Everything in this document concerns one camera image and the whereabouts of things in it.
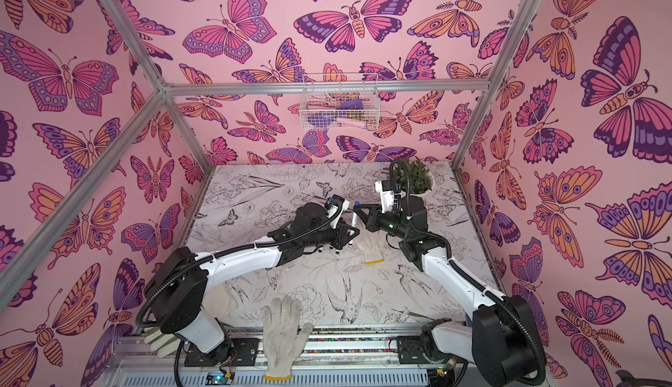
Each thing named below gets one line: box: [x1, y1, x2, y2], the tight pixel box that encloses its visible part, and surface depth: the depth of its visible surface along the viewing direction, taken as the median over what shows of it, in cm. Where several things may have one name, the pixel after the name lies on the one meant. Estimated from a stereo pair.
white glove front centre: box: [261, 295, 315, 381], surface depth 78 cm
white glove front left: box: [143, 325, 182, 359], surface depth 77 cm
